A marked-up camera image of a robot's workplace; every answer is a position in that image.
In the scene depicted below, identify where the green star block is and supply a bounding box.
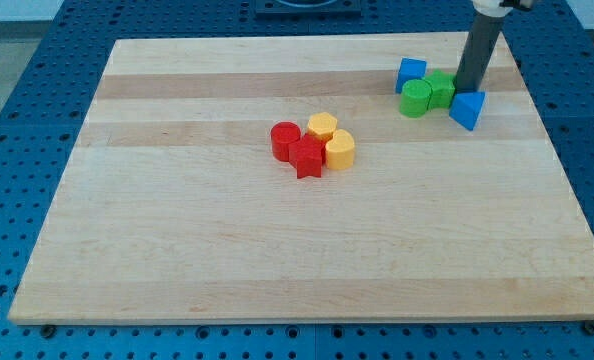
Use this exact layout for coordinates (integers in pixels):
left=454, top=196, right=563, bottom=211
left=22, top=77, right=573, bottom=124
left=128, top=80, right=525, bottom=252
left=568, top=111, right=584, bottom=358
left=423, top=70, right=455, bottom=110

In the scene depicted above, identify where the yellow heart block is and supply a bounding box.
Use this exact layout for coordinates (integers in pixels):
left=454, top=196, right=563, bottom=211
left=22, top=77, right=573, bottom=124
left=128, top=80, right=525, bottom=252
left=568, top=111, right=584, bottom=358
left=325, top=129, right=356, bottom=170

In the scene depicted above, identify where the blue triangular prism block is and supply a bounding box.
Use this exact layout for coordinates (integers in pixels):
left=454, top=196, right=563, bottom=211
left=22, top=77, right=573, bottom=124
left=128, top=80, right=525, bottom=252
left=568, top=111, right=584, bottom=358
left=449, top=92, right=486, bottom=131

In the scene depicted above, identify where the green cylinder block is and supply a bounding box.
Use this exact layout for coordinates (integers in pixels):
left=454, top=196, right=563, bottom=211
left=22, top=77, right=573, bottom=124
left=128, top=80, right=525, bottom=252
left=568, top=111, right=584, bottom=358
left=399, top=79, right=432, bottom=118

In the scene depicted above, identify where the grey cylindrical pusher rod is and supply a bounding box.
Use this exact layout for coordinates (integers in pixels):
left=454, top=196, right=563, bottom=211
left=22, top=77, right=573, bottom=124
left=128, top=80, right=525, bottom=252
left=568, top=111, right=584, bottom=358
left=454, top=11, right=504, bottom=93

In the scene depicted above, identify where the wooden board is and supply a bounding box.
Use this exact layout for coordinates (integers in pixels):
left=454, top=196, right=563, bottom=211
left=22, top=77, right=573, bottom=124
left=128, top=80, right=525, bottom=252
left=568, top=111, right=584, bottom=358
left=8, top=32, right=594, bottom=325

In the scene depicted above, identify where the red star block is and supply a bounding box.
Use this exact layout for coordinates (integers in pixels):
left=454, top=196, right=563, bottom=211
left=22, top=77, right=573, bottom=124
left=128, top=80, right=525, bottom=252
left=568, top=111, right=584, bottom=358
left=288, top=134, right=325, bottom=179

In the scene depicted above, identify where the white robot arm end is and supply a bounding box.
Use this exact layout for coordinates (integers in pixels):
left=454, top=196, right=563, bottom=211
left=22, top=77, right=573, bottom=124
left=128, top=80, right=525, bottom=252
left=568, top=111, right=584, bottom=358
left=472, top=0, right=537, bottom=18

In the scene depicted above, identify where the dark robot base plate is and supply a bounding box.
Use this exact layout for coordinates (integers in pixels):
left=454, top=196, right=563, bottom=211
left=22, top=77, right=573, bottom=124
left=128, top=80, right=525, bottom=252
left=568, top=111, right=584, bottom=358
left=250, top=0, right=363, bottom=17

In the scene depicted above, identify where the yellow hexagon block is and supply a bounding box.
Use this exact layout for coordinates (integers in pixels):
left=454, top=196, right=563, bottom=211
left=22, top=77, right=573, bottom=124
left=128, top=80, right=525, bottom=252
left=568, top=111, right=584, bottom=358
left=306, top=112, right=338, bottom=142

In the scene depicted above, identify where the blue cube block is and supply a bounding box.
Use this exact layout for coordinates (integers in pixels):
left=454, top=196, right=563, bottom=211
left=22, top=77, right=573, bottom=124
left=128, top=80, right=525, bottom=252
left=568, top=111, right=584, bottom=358
left=394, top=57, right=427, bottom=93

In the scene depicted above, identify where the red cylinder block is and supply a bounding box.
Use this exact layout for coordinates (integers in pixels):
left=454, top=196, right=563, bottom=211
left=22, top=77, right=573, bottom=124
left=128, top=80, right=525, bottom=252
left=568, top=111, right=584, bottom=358
left=270, top=121, right=301, bottom=162

